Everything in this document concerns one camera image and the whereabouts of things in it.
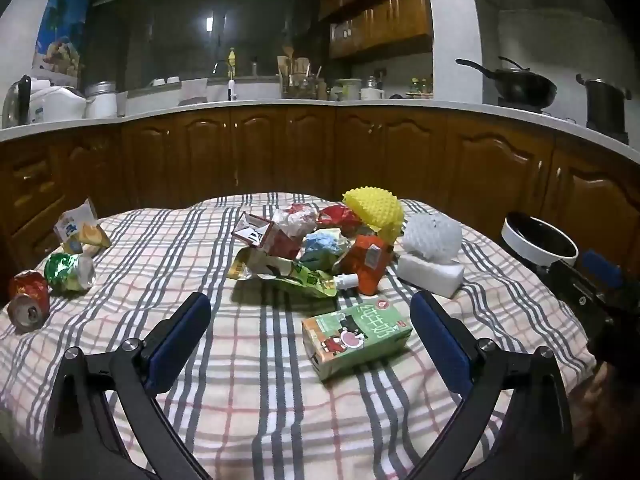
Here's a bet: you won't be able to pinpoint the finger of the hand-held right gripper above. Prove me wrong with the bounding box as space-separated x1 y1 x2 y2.
537 250 626 306

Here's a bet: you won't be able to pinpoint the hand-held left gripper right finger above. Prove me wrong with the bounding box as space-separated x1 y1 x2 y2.
400 290 573 480

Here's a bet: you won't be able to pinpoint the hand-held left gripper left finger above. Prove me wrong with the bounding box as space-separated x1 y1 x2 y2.
42 291 213 480

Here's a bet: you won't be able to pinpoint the white foam block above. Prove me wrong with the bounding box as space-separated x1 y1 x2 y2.
396 252 466 300

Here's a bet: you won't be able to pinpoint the white round basin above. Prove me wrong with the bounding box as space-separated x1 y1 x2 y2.
501 211 580 267

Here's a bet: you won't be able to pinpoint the green milk carton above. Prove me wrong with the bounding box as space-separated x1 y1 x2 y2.
301 296 414 382

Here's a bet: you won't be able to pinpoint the white foam fruit net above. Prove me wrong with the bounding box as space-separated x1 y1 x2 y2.
401 212 463 265

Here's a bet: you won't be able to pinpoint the orange drink carton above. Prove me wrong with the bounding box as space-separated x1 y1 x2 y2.
342 234 393 296

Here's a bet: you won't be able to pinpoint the green snack bag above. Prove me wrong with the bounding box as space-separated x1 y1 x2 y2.
227 247 338 300

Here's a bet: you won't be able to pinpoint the red white paper box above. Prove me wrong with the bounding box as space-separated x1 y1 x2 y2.
231 211 301 260

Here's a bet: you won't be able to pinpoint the yellow foam fruit net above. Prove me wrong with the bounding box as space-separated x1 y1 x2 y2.
342 187 405 243

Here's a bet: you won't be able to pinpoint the blue paper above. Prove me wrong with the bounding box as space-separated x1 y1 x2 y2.
300 228 351 271

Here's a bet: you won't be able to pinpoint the red snack wrapper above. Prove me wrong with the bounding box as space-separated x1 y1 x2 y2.
316 205 363 235

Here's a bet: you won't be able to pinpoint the white red paper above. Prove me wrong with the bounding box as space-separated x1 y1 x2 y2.
271 204 318 238

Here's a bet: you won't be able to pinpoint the person's right hand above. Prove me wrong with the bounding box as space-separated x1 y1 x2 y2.
575 360 620 453

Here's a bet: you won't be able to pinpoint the plaid tablecloth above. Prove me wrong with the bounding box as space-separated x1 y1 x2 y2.
0 191 598 480

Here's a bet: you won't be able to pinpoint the crushed green can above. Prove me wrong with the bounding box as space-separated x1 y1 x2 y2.
44 252 97 292

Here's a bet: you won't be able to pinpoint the crushed yellow white carton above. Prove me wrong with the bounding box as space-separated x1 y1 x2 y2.
54 198 112 255

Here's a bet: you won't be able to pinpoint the crushed red can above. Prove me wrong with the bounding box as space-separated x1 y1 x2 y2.
7 270 52 334

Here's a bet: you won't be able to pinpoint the dark stockpot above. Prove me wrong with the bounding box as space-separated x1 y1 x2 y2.
575 74 632 134

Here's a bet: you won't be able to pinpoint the gas stove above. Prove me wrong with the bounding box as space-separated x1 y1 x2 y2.
496 97 631 145

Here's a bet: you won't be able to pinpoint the black wok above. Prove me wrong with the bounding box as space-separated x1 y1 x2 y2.
455 56 559 109

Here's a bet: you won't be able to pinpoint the wooden lower cabinets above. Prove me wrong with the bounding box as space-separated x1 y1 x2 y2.
0 105 640 286

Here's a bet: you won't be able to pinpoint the wooden cabinets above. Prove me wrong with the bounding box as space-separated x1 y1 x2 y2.
0 105 640 286
317 0 434 60

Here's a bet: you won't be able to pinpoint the white kitchen countertop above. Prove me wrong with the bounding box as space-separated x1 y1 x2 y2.
0 97 640 161

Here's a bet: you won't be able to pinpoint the seasoning bottles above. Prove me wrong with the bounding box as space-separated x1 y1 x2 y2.
406 77 434 99

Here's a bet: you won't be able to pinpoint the white pot with lid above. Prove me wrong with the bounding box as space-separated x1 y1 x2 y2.
84 80 119 119

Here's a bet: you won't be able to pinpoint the kitchen faucet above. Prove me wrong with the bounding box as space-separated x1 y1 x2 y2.
212 60 239 102

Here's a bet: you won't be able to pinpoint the white rice cooker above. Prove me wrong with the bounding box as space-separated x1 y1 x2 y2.
30 79 89 124

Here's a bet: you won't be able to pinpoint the utensil holder with utensils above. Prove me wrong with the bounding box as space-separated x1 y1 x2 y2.
276 45 329 101

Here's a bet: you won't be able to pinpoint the steel kettle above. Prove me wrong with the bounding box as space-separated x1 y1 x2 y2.
1 75 34 129

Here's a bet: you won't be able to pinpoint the wooden upper cabinets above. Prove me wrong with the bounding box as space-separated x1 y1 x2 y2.
317 0 434 60

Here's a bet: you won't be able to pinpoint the wall poster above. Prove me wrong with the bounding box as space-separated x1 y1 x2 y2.
32 0 92 79

